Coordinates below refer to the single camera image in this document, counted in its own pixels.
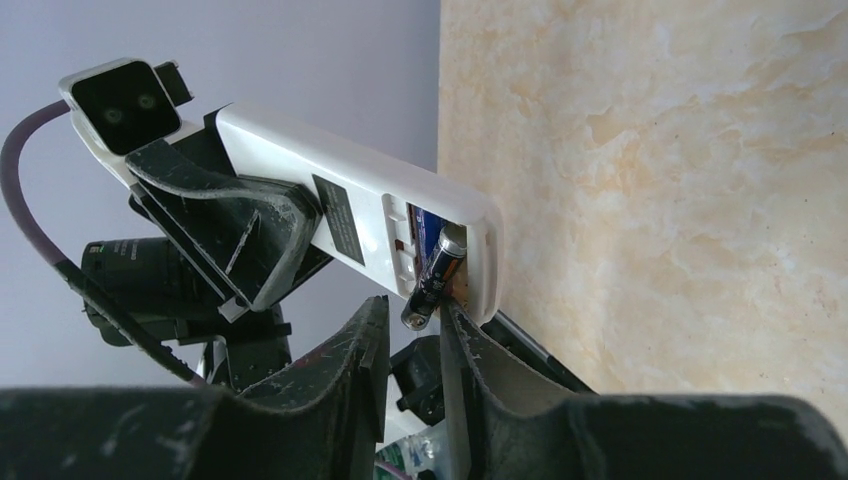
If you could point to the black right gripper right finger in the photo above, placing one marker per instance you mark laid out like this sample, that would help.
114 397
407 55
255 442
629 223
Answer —
507 421

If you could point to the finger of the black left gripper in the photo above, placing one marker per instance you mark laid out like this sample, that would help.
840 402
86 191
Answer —
304 263
246 236

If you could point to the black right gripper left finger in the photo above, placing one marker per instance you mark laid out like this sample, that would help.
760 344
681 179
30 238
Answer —
318 418

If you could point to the white remote control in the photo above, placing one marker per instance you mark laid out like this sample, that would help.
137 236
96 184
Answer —
366 196

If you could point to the purple AAA battery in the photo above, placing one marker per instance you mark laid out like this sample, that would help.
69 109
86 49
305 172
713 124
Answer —
427 228

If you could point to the black AAA battery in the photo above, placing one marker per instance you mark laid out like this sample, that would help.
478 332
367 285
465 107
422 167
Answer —
440 268

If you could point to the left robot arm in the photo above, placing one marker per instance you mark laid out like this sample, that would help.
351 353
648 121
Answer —
170 299

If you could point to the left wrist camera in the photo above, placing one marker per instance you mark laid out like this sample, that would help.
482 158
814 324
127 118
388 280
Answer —
121 106

